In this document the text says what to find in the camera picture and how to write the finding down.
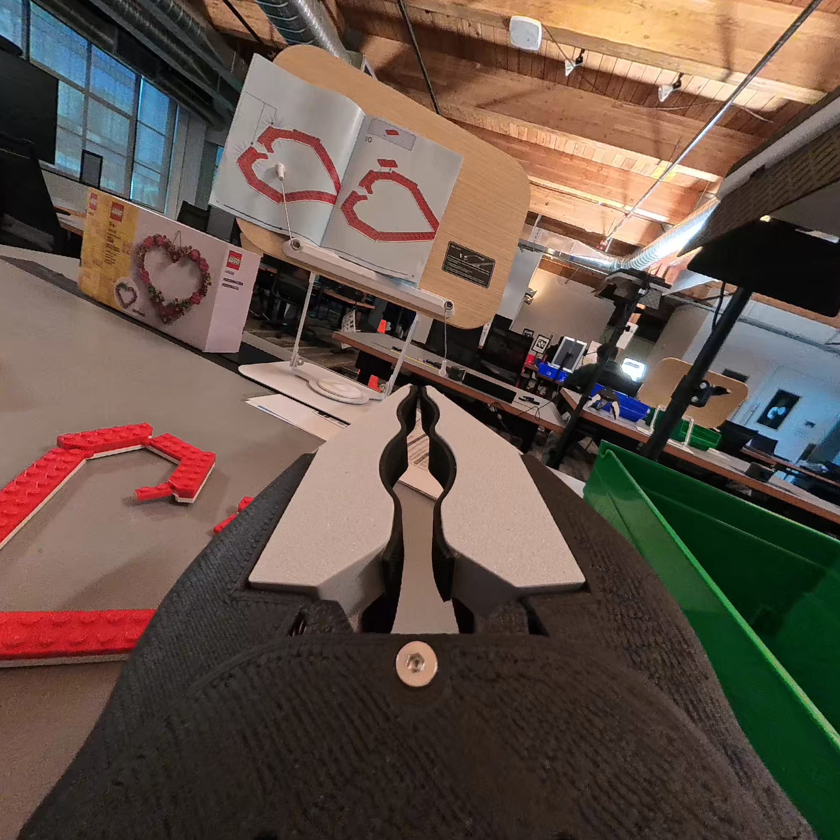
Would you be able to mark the long background desk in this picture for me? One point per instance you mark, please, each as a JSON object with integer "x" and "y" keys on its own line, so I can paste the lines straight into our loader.
{"x": 499, "y": 400}

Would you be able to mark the white ceiling device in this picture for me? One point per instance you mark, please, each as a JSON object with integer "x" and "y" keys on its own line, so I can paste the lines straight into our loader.
{"x": 526, "y": 33}

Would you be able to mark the dark wall picture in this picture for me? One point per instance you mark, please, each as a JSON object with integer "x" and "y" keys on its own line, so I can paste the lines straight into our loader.
{"x": 778, "y": 410}

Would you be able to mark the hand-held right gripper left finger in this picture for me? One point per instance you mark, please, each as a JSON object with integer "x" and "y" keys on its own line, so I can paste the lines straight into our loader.
{"x": 315, "y": 525}

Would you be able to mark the small green bin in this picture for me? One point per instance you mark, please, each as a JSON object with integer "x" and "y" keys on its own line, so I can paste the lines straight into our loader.
{"x": 702, "y": 436}

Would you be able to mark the silver ventilation duct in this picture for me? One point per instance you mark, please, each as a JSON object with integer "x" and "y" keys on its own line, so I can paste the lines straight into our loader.
{"x": 669, "y": 243}
{"x": 302, "y": 26}

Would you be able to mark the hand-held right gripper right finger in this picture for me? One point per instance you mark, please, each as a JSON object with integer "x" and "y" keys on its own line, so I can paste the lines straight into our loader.
{"x": 512, "y": 531}

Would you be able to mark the dark chair back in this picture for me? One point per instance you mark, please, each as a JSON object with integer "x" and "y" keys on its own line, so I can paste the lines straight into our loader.
{"x": 29, "y": 203}

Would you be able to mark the lego instruction booklet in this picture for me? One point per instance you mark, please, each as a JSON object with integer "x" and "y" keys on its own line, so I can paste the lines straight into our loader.
{"x": 308, "y": 170}

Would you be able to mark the black overhead mount stand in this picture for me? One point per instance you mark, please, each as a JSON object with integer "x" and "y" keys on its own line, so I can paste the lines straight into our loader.
{"x": 754, "y": 262}

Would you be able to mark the small red lego piece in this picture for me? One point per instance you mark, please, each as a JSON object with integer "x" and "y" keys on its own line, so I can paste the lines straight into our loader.
{"x": 231, "y": 518}

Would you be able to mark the blue storage bin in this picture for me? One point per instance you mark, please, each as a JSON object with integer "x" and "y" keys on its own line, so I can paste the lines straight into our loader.
{"x": 550, "y": 371}
{"x": 623, "y": 407}

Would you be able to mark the red lego heart frame section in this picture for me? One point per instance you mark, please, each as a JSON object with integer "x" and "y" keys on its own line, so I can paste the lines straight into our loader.
{"x": 98, "y": 438}

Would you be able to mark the lego set box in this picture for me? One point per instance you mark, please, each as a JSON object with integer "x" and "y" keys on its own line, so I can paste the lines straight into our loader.
{"x": 197, "y": 308}

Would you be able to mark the green plastic bin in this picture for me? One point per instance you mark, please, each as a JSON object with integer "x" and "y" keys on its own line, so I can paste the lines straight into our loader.
{"x": 722, "y": 590}

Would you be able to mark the ceiling spot light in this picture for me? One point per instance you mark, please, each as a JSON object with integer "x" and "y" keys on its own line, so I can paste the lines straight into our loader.
{"x": 668, "y": 88}
{"x": 572, "y": 64}

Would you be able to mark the red lego strip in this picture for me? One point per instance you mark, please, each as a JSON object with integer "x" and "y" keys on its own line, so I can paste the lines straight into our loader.
{"x": 65, "y": 633}

